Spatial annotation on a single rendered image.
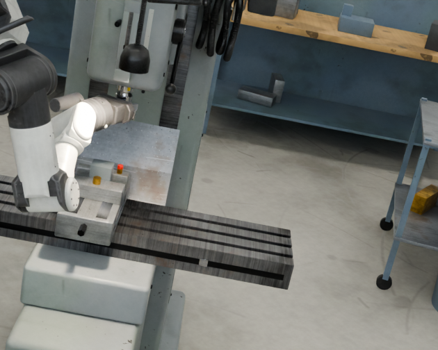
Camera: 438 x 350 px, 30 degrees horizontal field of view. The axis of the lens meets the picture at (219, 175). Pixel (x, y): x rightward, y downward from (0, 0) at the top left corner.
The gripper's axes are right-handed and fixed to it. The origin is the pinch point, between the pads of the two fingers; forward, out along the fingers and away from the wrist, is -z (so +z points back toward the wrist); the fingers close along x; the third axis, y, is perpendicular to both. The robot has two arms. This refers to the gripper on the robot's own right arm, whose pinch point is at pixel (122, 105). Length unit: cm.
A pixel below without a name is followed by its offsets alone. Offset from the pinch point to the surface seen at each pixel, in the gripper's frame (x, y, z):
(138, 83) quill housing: -7.6, -9.7, 6.4
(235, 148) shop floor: 90, 120, -313
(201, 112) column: -4.0, 9.1, -42.9
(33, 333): -7, 53, 37
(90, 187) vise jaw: 0.5, 22.2, 9.5
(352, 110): 42, 96, -415
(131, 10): -5.5, -28.9, 12.1
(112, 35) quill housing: 0.1, -21.0, 10.2
